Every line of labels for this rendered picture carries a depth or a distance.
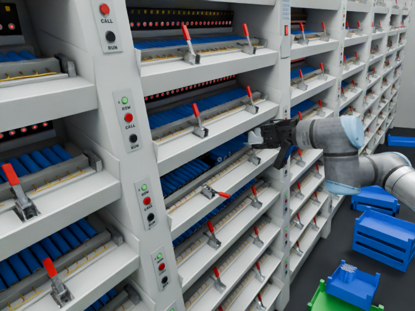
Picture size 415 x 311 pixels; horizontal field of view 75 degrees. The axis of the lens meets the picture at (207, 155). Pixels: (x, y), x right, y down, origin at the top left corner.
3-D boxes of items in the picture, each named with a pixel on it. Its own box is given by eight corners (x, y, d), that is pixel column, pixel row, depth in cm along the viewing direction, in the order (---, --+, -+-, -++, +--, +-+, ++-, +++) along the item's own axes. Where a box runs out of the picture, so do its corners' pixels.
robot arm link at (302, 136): (322, 143, 85) (310, 153, 78) (307, 144, 88) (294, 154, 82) (318, 115, 83) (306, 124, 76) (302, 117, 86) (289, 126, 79)
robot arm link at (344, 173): (376, 194, 74) (373, 149, 73) (339, 200, 72) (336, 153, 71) (351, 187, 83) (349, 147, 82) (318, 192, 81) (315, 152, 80)
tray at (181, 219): (276, 160, 111) (283, 140, 106) (168, 244, 70) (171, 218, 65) (237, 139, 121) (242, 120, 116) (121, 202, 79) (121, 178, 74)
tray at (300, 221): (326, 200, 180) (334, 184, 173) (286, 254, 139) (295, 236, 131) (298, 184, 190) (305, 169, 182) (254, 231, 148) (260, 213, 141)
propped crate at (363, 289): (339, 271, 163) (341, 259, 163) (378, 287, 151) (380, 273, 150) (324, 291, 140) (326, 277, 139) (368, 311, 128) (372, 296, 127)
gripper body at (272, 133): (268, 120, 93) (302, 116, 85) (273, 143, 96) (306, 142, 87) (257, 126, 88) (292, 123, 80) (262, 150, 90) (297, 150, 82)
